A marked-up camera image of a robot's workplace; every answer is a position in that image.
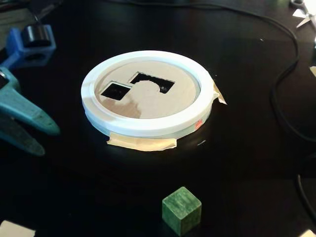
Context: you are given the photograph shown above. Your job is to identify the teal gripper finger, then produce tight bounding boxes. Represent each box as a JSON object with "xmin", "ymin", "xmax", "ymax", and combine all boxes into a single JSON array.
[
  {"xmin": 0, "ymin": 115, "xmax": 46, "ymax": 157},
  {"xmin": 0, "ymin": 85, "xmax": 61, "ymax": 136}
]

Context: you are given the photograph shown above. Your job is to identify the teal gripper body with motor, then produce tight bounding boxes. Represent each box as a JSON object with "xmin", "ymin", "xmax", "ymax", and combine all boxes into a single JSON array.
[{"xmin": 0, "ymin": 66, "xmax": 20, "ymax": 102}]

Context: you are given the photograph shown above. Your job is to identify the green wooden cube block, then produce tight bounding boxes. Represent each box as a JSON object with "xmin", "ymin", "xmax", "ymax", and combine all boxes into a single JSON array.
[{"xmin": 161, "ymin": 186, "xmax": 202, "ymax": 235}]

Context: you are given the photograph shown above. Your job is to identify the white paper sheet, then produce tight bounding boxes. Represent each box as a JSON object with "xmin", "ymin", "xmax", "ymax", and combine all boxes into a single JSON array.
[
  {"xmin": 0, "ymin": 220, "xmax": 37, "ymax": 237},
  {"xmin": 299, "ymin": 228, "xmax": 316, "ymax": 237}
]

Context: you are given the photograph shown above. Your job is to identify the wide masking tape strip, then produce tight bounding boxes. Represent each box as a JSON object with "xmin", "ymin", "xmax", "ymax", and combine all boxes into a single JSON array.
[{"xmin": 106, "ymin": 132, "xmax": 178, "ymax": 152}]

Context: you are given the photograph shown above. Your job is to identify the white round shape sorter lid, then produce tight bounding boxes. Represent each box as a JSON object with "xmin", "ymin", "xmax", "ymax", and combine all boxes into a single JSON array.
[{"xmin": 80, "ymin": 50, "xmax": 215, "ymax": 138}]

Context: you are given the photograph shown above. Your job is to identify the small masking tape strip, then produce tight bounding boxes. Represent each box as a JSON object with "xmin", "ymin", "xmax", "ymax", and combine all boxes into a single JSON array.
[{"xmin": 211, "ymin": 80, "xmax": 228, "ymax": 106}]

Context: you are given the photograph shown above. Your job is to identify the white paper scrap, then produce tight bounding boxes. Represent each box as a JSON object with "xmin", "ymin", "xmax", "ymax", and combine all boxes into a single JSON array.
[{"xmin": 292, "ymin": 8, "xmax": 307, "ymax": 18}]

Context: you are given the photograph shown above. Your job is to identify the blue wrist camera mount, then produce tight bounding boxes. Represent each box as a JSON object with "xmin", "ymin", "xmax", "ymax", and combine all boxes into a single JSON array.
[{"xmin": 5, "ymin": 24, "xmax": 57, "ymax": 70}]

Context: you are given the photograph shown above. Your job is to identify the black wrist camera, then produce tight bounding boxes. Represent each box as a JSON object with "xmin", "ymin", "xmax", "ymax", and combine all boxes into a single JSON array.
[{"xmin": 22, "ymin": 24, "xmax": 50, "ymax": 48}]

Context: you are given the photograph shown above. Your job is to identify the thick long black cable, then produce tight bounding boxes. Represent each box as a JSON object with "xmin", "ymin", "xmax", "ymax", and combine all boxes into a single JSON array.
[{"xmin": 118, "ymin": 0, "xmax": 316, "ymax": 143}]

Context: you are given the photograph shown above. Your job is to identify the short black cable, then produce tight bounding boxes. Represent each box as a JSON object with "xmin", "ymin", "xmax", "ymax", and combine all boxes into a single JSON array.
[{"xmin": 297, "ymin": 174, "xmax": 316, "ymax": 223}]

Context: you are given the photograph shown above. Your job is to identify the grey handled scissors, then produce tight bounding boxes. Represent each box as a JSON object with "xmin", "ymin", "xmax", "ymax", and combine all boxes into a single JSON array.
[{"xmin": 289, "ymin": 0, "xmax": 316, "ymax": 28}]

